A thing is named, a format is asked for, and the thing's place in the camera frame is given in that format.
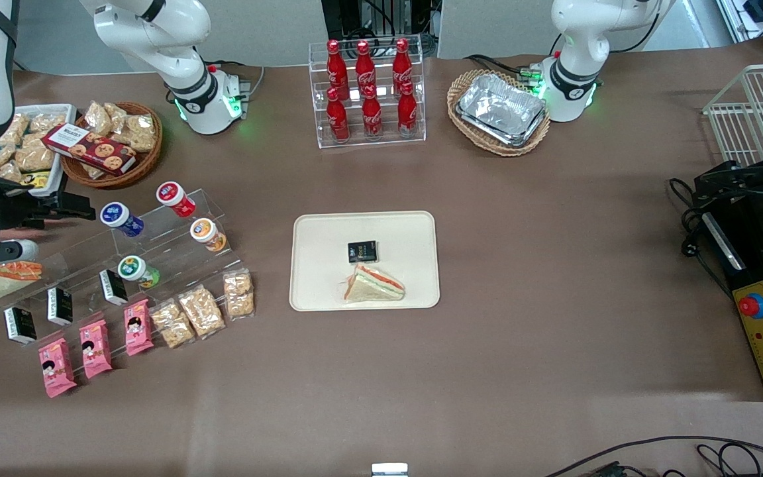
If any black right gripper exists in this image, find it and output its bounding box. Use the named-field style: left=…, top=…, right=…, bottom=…
left=0, top=176, right=97, bottom=234

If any green gum bottle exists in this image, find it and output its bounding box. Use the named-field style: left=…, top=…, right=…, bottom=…
left=117, top=255, right=162, bottom=290

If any red gum bottle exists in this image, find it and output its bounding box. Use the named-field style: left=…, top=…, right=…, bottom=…
left=156, top=181, right=197, bottom=219

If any orange gum bottle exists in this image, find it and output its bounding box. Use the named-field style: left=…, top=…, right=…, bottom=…
left=189, top=217, right=229, bottom=254

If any aluminium foil tray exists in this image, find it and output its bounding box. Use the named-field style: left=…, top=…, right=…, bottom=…
left=459, top=72, right=547, bottom=141
left=455, top=99, right=548, bottom=148

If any beige plastic serving tray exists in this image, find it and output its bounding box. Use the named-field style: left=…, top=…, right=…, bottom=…
left=289, top=211, right=441, bottom=312

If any white plastic bin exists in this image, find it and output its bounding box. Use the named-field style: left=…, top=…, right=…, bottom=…
left=0, top=103, right=79, bottom=197

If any dark red cookie box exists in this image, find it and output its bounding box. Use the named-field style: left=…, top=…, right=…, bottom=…
left=41, top=123, right=138, bottom=177

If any round brown wicker basket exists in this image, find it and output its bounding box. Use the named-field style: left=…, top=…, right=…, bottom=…
left=60, top=101, right=164, bottom=190

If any small black snack box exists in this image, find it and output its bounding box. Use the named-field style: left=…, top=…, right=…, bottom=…
left=346, top=240, right=380, bottom=265
left=3, top=305, right=38, bottom=346
left=46, top=286, right=75, bottom=326
left=98, top=268, right=130, bottom=307

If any clear acrylic stepped shelf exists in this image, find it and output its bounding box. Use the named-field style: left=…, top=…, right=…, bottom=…
left=0, top=188, right=240, bottom=313

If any pink snack pack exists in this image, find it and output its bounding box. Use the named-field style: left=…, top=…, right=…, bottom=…
left=123, top=297, right=156, bottom=358
left=78, top=319, right=114, bottom=380
left=37, top=337, right=78, bottom=399

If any brown table cover sheet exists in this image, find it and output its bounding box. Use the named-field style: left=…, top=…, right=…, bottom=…
left=0, top=36, right=763, bottom=477

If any red cola bottle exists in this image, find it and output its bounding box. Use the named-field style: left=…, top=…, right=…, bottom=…
left=391, top=37, right=415, bottom=95
left=325, top=87, right=351, bottom=144
left=325, top=39, right=350, bottom=100
left=361, top=85, right=384, bottom=140
left=397, top=80, right=419, bottom=138
left=354, top=40, right=378, bottom=100

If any oval light wicker basket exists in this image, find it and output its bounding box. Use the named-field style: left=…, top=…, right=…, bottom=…
left=446, top=68, right=552, bottom=158

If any clear acrylic bottle rack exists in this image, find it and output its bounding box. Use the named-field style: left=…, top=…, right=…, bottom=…
left=308, top=34, right=428, bottom=150

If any black equipment rack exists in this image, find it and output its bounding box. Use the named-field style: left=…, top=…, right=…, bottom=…
left=320, top=0, right=436, bottom=42

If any white wire basket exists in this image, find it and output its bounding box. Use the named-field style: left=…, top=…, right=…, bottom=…
left=702, top=62, right=763, bottom=168

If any black power cable with plug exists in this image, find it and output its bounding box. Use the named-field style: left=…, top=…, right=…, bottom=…
left=668, top=177, right=735, bottom=300

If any aluminium frame profile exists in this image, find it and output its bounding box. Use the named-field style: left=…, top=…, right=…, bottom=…
left=715, top=0, right=763, bottom=64

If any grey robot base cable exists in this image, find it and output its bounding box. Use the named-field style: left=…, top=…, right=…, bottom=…
left=212, top=60, right=267, bottom=101

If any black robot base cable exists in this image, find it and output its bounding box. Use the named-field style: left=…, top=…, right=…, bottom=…
left=463, top=53, right=542, bottom=81

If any long black floor cable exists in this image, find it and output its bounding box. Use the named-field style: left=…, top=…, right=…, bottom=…
left=543, top=435, right=763, bottom=477

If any looped black floor cable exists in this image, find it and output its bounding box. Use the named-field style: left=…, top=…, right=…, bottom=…
left=695, top=442, right=763, bottom=477

